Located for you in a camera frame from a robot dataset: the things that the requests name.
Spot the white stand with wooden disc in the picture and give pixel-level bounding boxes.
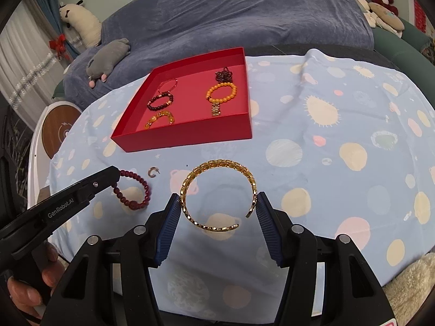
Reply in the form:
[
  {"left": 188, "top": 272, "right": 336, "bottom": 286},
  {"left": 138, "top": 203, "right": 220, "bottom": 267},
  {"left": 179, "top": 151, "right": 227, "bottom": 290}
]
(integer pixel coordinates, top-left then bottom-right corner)
[{"left": 25, "top": 104, "right": 84, "bottom": 242}]

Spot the beige plush toy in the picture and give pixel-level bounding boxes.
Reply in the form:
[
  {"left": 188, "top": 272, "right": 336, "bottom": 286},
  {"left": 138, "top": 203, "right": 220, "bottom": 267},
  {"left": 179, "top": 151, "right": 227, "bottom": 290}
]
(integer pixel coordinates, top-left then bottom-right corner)
[{"left": 353, "top": 0, "right": 406, "bottom": 39}]

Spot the dark red beaded bracelet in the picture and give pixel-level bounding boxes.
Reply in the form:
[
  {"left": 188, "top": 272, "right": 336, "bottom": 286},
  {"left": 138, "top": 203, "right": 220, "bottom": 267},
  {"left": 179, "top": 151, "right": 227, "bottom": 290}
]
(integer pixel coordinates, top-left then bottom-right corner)
[{"left": 111, "top": 169, "right": 152, "bottom": 211}]

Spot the white sheer curtain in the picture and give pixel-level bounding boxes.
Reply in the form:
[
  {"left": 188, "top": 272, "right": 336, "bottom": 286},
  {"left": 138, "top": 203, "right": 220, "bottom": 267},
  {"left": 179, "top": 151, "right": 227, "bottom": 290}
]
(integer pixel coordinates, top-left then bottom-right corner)
[{"left": 0, "top": 0, "right": 69, "bottom": 109}]

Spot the garnet cluster bracelet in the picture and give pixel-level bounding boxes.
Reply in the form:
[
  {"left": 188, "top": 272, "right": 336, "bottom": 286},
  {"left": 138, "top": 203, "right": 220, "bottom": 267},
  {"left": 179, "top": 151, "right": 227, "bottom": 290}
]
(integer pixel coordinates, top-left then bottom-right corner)
[{"left": 214, "top": 68, "right": 236, "bottom": 84}]

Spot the blue blanket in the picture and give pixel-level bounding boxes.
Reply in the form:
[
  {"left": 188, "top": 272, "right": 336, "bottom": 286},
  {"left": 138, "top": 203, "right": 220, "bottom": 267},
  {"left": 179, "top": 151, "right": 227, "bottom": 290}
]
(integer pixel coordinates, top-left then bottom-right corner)
[{"left": 63, "top": 0, "right": 374, "bottom": 111}]

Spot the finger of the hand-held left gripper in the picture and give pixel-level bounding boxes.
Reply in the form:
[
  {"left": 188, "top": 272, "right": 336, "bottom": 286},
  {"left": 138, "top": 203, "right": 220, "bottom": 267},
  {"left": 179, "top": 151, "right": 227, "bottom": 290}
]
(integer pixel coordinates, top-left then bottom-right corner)
[{"left": 73, "top": 166, "right": 122, "bottom": 200}]

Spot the grey plush toy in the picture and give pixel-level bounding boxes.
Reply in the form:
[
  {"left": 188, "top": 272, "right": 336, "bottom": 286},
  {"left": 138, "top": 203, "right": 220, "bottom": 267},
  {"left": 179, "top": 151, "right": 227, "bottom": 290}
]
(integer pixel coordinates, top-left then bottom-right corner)
[{"left": 86, "top": 38, "right": 131, "bottom": 89}]

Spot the red bow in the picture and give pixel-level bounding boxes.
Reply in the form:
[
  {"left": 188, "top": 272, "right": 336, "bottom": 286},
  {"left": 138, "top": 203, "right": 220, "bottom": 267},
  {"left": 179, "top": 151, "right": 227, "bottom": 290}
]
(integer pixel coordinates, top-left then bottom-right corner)
[{"left": 49, "top": 34, "right": 70, "bottom": 60}]

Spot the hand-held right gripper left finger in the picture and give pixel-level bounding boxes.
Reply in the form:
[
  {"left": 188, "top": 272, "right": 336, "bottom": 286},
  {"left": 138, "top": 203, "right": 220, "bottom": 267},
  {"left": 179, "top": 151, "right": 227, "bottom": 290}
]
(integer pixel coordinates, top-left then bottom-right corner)
[{"left": 41, "top": 193, "right": 182, "bottom": 326}]

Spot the white long plush toy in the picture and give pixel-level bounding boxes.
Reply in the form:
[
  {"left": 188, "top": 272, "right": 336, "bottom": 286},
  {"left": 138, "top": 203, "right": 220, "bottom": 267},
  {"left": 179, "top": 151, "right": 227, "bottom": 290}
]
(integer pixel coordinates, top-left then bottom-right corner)
[{"left": 59, "top": 1, "right": 102, "bottom": 49}]

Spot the red cardboard box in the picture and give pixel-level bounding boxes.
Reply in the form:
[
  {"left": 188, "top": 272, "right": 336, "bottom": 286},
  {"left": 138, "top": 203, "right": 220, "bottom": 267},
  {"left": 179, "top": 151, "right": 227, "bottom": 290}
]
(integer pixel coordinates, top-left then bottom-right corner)
[{"left": 111, "top": 47, "right": 253, "bottom": 153}]

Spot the white fluffy cushion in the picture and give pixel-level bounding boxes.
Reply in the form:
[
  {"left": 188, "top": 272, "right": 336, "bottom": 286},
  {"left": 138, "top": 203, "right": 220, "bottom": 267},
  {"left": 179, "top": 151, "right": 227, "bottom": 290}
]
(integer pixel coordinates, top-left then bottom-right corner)
[{"left": 382, "top": 251, "right": 435, "bottom": 326}]

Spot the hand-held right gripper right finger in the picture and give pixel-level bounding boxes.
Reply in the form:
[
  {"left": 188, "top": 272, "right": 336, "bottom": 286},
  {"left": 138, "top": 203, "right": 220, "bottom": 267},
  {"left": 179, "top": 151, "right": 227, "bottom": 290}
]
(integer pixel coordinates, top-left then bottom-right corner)
[{"left": 256, "top": 192, "right": 396, "bottom": 326}]

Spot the person's left hand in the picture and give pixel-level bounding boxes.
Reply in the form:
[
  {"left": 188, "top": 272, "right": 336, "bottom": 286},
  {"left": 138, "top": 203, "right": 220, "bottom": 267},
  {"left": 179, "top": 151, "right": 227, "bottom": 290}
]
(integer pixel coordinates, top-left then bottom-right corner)
[{"left": 7, "top": 242, "right": 67, "bottom": 320}]

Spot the red wall hanging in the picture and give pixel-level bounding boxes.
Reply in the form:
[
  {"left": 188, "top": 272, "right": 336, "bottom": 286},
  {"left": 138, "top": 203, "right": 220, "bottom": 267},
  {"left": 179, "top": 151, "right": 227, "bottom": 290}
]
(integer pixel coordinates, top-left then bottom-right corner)
[{"left": 413, "top": 0, "right": 429, "bottom": 35}]

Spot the orange beaded bracelet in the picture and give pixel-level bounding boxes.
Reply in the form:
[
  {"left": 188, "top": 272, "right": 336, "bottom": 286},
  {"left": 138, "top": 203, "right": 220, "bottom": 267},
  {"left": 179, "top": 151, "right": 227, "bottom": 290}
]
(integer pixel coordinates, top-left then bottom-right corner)
[{"left": 205, "top": 82, "right": 238, "bottom": 103}]

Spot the gold chain-link cuff bracelet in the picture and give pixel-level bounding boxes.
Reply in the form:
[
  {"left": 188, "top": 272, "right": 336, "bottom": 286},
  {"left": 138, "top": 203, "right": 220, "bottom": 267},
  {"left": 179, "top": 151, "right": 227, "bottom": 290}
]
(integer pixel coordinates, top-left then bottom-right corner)
[{"left": 179, "top": 159, "right": 259, "bottom": 232}]

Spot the green sofa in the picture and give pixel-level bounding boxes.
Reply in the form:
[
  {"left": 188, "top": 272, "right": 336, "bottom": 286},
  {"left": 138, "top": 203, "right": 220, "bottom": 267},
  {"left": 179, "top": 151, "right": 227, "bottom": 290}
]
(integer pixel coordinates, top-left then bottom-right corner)
[{"left": 321, "top": 0, "right": 435, "bottom": 72}]

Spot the light blue patterned tablecloth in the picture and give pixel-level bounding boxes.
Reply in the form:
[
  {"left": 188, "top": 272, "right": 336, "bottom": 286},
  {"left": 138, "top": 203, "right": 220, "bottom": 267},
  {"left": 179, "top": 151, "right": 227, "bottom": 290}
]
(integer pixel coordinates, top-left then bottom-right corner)
[{"left": 48, "top": 48, "right": 435, "bottom": 318}]

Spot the dark brown beaded bracelet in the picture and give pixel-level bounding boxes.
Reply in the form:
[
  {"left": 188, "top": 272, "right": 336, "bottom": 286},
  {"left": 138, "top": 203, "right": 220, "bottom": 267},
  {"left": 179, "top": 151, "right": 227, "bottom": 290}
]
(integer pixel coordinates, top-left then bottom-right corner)
[{"left": 147, "top": 92, "right": 175, "bottom": 112}]

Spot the thin gold bangle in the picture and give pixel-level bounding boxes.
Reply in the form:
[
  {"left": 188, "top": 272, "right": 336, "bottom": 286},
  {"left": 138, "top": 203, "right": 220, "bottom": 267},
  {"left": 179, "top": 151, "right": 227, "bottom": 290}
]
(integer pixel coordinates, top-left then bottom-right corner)
[{"left": 157, "top": 79, "right": 179, "bottom": 93}]

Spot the silver tinsel garland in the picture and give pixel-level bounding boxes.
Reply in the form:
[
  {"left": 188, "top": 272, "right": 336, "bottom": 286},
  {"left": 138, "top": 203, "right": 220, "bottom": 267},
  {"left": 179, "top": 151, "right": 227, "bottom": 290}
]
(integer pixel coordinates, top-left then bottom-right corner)
[{"left": 8, "top": 37, "right": 84, "bottom": 109}]

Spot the yellow-green beaded bracelet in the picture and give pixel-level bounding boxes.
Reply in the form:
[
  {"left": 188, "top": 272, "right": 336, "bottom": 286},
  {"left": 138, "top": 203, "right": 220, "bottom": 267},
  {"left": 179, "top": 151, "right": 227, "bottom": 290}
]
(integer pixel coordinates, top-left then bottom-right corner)
[{"left": 144, "top": 109, "right": 176, "bottom": 130}]

